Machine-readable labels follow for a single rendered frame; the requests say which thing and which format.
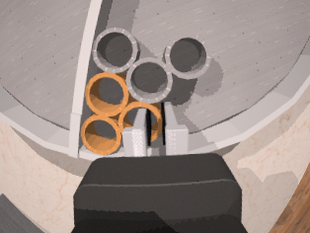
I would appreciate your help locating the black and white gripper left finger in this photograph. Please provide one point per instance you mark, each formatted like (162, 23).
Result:
(136, 139)

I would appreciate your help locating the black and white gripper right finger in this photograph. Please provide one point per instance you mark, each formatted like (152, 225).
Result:
(177, 136)

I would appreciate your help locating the bronze bushing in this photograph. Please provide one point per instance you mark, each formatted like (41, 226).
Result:
(95, 142)
(133, 103)
(95, 101)

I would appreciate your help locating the grey metal ring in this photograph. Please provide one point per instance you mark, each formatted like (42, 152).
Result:
(203, 52)
(99, 49)
(143, 97)

